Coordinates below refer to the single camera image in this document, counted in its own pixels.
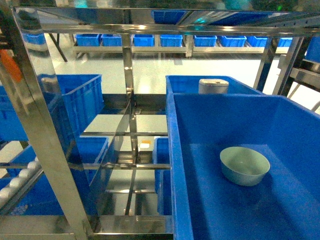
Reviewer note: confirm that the blue crate mid left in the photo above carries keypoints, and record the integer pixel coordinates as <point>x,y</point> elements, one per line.
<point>83,98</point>

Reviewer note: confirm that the grey cylindrical canister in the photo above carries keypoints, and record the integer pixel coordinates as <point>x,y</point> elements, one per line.
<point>213,86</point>

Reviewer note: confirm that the large blue bin holding bowl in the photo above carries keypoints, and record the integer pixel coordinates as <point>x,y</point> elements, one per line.
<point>285,205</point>

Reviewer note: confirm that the blue bin behind with canister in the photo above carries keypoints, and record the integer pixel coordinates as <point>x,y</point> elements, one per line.
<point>189,84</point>

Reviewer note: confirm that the green bowl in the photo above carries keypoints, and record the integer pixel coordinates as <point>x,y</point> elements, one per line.
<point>243,166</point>

